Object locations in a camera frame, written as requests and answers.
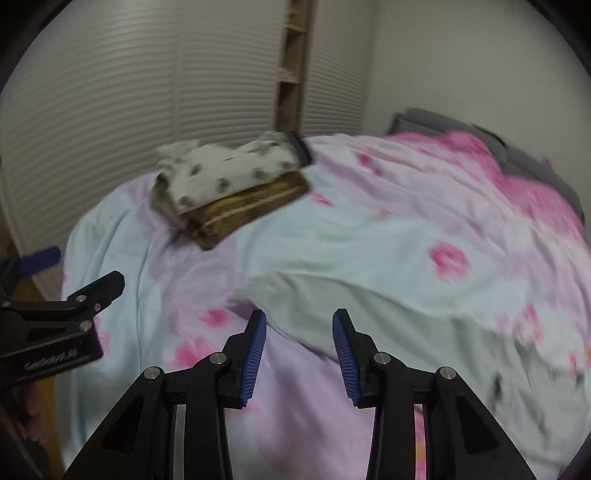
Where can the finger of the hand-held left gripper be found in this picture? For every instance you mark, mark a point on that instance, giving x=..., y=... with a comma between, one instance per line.
x=99, y=290
x=44, y=261

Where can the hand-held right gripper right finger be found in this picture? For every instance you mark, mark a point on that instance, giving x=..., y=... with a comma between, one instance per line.
x=344, y=355

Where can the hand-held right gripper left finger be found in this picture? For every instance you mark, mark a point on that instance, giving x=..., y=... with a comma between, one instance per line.
x=256, y=355

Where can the pale blue pants black waistband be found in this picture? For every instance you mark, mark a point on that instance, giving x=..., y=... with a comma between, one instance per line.
x=369, y=314

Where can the brown plaid garment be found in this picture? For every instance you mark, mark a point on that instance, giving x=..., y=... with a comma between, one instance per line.
x=249, y=210

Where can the white printed garment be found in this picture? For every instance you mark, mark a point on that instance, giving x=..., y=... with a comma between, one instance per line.
x=221, y=173

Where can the pink floral blanket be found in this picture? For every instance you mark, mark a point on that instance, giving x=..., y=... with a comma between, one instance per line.
x=369, y=221

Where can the white louvered wardrobe door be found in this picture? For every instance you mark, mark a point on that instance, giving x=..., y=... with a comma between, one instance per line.
x=226, y=74
x=334, y=69
x=92, y=115

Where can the grey bed headboard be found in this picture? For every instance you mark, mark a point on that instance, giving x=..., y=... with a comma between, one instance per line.
x=531, y=157

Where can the wooden wardrobe shelf unit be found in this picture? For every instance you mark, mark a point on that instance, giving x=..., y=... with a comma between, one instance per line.
x=291, y=60

